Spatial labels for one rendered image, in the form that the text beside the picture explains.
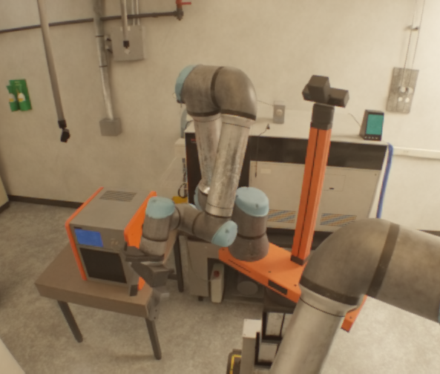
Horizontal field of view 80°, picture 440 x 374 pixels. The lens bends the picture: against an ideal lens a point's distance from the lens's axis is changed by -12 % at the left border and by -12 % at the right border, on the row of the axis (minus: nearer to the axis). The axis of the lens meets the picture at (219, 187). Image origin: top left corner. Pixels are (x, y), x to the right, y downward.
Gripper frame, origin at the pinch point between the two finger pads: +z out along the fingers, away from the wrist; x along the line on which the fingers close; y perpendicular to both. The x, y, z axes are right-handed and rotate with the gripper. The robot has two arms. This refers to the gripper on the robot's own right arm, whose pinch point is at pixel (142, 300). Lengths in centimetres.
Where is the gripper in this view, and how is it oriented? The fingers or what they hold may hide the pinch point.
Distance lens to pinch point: 93.0
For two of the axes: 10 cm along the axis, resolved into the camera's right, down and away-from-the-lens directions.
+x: -6.5, -2.4, 7.2
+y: 7.3, 0.8, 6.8
